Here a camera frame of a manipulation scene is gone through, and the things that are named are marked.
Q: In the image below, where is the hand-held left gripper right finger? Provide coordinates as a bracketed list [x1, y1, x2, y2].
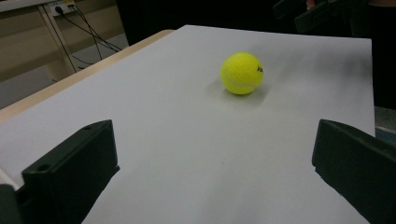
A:
[311, 119, 396, 224]

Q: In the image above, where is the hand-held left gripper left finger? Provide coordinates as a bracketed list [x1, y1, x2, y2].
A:
[18, 119, 120, 224]

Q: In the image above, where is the yellow tennis ball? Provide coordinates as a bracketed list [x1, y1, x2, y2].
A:
[219, 51, 264, 96]

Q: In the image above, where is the light wooden table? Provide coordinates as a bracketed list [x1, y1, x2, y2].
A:
[0, 29, 176, 124]

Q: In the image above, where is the white board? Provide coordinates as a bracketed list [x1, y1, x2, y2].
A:
[0, 24, 376, 224]

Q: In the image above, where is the white power strip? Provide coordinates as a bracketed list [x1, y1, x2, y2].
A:
[48, 0, 78, 17]

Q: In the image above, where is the black cable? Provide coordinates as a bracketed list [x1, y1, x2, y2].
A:
[69, 4, 123, 53]
[54, 6, 94, 73]

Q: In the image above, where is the wooden shelf frame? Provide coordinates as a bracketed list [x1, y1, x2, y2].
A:
[0, 0, 129, 83]

